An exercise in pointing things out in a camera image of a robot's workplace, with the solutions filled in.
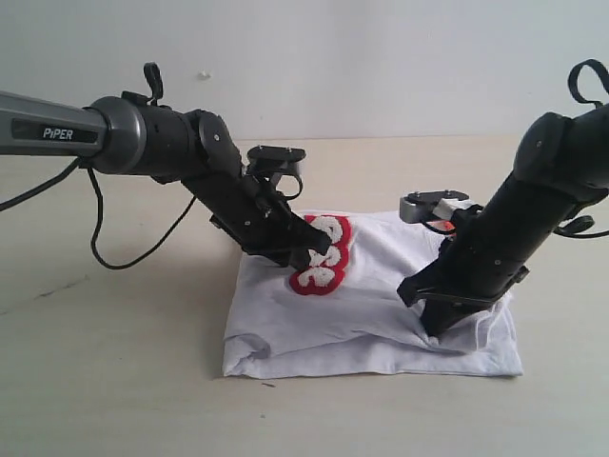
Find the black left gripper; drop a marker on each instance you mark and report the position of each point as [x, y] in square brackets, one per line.
[258, 220]

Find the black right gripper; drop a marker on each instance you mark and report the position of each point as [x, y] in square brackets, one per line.
[475, 269]

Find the white t-shirt red lettering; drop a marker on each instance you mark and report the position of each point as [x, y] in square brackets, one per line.
[342, 315]

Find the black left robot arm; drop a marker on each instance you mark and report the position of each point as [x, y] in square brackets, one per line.
[128, 135]

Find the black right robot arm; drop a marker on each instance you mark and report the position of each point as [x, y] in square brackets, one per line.
[560, 168]

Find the orange neck tag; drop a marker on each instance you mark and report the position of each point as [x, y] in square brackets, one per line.
[442, 225]

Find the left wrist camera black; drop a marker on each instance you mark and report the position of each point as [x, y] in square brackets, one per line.
[269, 160]

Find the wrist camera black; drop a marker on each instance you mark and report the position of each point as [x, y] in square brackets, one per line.
[427, 206]
[269, 160]

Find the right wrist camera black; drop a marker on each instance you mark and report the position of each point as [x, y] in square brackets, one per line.
[427, 206]

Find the small white wall hook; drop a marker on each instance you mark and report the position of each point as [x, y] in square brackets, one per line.
[204, 74]

